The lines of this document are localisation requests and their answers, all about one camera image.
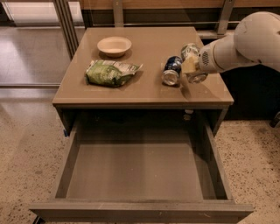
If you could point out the grey cabinet with counter top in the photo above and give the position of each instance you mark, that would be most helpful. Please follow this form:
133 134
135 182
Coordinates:
151 47

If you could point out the green white 7up can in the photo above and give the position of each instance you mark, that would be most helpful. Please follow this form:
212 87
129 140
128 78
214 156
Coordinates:
192 50

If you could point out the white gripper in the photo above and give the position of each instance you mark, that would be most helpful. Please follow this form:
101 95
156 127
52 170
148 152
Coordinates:
205 61

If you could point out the metal railing frame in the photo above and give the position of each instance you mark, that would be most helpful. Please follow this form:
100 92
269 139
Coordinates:
213 19

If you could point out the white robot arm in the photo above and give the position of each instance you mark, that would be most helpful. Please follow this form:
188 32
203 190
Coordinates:
256 40

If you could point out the green chip bag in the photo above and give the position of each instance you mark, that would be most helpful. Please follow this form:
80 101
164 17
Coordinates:
110 73

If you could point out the blue tape piece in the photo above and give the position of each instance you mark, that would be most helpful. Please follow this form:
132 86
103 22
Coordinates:
65 133

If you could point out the blue pepsi can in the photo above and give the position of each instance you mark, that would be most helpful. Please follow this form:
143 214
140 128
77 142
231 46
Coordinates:
172 70

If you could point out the beige paper bowl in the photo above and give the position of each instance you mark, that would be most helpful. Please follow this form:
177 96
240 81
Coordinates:
114 47

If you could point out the open grey top drawer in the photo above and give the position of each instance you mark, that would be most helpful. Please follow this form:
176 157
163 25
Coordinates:
171 174

